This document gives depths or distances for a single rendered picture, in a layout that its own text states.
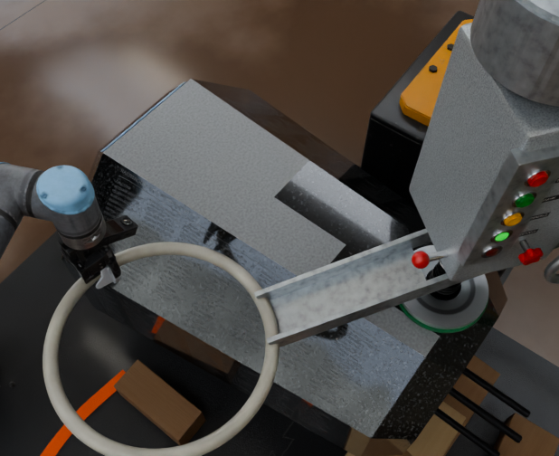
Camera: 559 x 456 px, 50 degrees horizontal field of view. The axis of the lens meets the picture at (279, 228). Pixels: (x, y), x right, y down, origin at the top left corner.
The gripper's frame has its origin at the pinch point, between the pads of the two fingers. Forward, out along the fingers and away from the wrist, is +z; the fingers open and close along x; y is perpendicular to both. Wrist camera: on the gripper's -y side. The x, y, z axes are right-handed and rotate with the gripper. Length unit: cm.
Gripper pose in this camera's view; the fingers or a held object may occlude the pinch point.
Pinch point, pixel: (111, 272)
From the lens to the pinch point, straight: 146.0
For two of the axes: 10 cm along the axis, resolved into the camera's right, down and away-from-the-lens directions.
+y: -7.1, 5.8, -4.0
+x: 7.0, 6.2, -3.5
